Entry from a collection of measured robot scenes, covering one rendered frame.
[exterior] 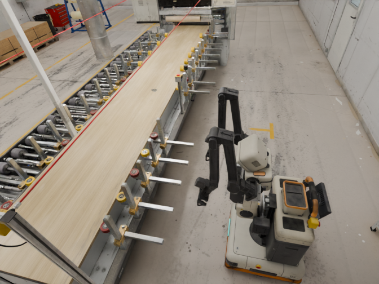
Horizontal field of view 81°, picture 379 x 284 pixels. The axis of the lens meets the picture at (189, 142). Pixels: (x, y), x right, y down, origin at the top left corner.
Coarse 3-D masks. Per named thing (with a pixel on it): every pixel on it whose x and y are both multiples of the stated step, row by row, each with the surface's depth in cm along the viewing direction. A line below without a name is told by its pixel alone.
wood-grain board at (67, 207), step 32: (192, 32) 472; (160, 64) 360; (128, 96) 290; (160, 96) 285; (96, 128) 244; (128, 128) 240; (64, 160) 210; (96, 160) 207; (128, 160) 205; (32, 192) 185; (64, 192) 182; (96, 192) 180; (32, 224) 163; (64, 224) 161; (96, 224) 159; (0, 256) 147; (32, 256) 146
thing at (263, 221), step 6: (264, 192) 183; (264, 198) 179; (264, 204) 175; (258, 210) 191; (264, 210) 184; (258, 216) 186; (264, 216) 183; (252, 222) 176; (258, 222) 168; (264, 222) 168; (252, 228) 173; (258, 228) 170; (264, 228) 168; (264, 234) 174
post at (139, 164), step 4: (140, 160) 175; (136, 164) 175; (140, 164) 175; (140, 168) 178; (140, 172) 182; (144, 172) 185; (140, 176) 186; (144, 176) 185; (144, 180) 188; (148, 184) 196; (144, 188) 197; (148, 188) 197
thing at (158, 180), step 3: (135, 177) 196; (138, 177) 195; (150, 177) 194; (153, 177) 193; (156, 177) 193; (159, 177) 193; (150, 180) 194; (153, 180) 193; (156, 180) 192; (159, 180) 191; (162, 180) 190; (165, 180) 190; (168, 180) 190; (171, 180) 190; (174, 180) 190; (177, 180) 189; (165, 183) 192; (168, 183) 191; (171, 183) 189; (174, 183) 188; (177, 183) 188; (180, 183) 187
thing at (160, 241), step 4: (128, 232) 159; (128, 236) 157; (132, 236) 157; (136, 236) 157; (140, 236) 156; (144, 236) 156; (148, 236) 156; (140, 240) 157; (144, 240) 155; (148, 240) 154; (152, 240) 154; (156, 240) 154; (160, 240) 153; (160, 244) 154
